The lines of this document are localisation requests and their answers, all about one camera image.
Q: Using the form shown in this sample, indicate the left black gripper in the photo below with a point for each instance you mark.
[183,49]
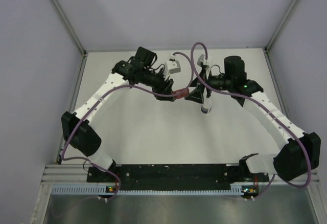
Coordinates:
[164,86]

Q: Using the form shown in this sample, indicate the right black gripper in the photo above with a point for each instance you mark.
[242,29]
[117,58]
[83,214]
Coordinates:
[196,95]

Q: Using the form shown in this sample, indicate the red weekly pill organizer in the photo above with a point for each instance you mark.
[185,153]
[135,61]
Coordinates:
[181,93]

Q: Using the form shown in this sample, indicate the white pill bottle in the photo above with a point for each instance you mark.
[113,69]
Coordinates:
[206,105]

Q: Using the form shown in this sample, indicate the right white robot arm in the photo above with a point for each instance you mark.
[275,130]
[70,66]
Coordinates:
[298,151]

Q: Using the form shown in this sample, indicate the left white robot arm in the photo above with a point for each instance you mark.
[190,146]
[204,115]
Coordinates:
[79,126]

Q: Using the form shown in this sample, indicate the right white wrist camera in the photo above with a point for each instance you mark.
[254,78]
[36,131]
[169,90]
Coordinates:
[205,62]

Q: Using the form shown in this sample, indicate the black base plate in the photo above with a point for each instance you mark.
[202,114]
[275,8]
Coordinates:
[184,176]

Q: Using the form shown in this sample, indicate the grey slotted cable duct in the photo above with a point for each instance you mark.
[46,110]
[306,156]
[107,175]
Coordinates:
[234,190]

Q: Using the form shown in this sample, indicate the right aluminium frame post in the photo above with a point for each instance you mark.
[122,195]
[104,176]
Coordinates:
[293,4]

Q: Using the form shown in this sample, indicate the aluminium frame post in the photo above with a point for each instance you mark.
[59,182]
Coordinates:
[68,26]
[293,4]

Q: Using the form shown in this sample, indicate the left aluminium frame post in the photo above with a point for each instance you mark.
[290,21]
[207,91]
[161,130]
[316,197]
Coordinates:
[68,26]

